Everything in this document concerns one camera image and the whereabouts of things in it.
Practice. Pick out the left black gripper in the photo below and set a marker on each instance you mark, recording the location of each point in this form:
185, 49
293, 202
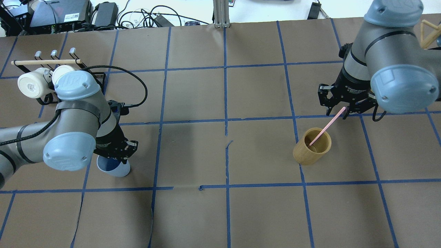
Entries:
109, 141

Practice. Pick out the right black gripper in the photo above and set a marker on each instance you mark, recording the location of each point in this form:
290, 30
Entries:
355, 85

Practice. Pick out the wooden cup tree stand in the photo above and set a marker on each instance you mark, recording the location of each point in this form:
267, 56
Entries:
427, 40

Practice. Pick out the white mug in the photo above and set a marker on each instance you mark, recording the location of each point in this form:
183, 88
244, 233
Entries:
60, 71
36, 84

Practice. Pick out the black power adapter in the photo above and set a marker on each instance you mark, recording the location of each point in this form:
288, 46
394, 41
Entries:
106, 14

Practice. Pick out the white mug far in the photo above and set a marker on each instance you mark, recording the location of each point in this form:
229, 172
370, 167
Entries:
60, 71

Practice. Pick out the black computer box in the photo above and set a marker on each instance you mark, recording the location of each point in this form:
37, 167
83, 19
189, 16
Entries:
50, 16

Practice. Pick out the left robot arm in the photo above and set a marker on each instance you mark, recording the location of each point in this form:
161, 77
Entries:
83, 125

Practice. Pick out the bamboo cup holder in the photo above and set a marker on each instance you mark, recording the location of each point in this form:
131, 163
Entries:
312, 146

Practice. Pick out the white mug near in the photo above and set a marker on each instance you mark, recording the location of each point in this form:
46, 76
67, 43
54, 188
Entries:
36, 84

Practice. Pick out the black wire mug rack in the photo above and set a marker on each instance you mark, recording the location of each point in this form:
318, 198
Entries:
52, 63

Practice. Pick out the light blue plastic cup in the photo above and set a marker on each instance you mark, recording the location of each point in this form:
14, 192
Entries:
113, 167

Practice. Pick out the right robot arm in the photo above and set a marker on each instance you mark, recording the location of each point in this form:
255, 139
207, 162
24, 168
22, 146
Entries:
385, 66

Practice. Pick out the aluminium frame post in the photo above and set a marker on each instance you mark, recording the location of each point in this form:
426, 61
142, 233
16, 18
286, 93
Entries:
221, 14

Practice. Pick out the pink chopstick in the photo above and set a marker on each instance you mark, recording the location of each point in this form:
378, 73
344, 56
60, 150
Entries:
325, 128

